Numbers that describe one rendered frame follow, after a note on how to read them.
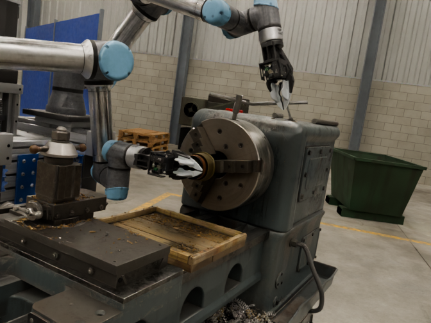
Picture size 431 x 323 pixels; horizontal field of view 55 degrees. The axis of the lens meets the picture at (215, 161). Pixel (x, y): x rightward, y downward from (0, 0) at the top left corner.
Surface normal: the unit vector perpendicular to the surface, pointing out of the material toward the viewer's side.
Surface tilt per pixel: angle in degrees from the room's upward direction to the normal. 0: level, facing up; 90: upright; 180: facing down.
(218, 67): 90
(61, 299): 0
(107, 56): 89
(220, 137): 90
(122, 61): 89
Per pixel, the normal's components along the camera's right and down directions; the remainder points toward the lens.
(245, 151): -0.50, 0.05
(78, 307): 0.14, -0.98
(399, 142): -0.23, 0.11
